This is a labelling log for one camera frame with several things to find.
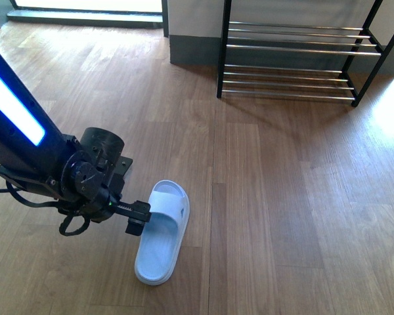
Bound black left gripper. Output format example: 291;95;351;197
58;159;152;236

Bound light blue slide slipper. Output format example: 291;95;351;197
135;180;190;285

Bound black metal shoe rack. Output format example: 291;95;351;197
217;1;394;108

